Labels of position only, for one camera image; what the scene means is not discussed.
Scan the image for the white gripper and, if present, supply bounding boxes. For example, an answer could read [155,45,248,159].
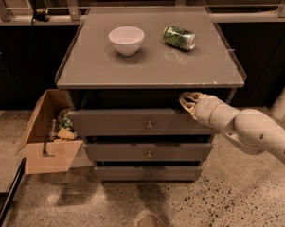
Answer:
[179,92,240,134]

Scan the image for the grey top drawer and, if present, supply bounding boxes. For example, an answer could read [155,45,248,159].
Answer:
[68,109,217,136]

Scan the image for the grey drawer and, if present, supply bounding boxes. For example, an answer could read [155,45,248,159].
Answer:
[84,143,212,161]
[95,166,203,182]
[68,109,217,136]

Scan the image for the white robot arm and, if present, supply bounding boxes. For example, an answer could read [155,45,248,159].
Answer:
[179,92,285,165]

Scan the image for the grey drawer cabinet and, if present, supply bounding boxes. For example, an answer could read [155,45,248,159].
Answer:
[54,6,247,183]

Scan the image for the grey middle drawer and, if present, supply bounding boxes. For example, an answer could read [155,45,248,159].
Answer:
[84,143,212,161]

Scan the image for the grey bottom drawer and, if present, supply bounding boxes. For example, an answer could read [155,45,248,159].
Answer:
[95,166,203,182]

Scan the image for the green soda can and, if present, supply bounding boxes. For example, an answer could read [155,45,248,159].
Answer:
[163,26,196,51]

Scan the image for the white ceramic bowl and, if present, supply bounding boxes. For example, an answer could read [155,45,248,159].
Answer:
[109,26,145,56]

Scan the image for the green chip bag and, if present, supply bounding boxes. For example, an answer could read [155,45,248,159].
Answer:
[58,112,74,131]

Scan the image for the yellow sponge in box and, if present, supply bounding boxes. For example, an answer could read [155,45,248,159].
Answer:
[57,128,76,140]

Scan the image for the clear plastic bottle in box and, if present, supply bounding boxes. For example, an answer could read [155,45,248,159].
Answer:
[48,119,57,141]

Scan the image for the cardboard box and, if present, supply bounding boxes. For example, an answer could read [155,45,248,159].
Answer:
[17,89,82,174]

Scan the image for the small black device on ledge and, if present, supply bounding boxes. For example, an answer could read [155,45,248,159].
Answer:
[33,8,50,22]

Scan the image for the black bar on floor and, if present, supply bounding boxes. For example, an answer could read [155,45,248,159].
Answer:
[0,158,26,227]

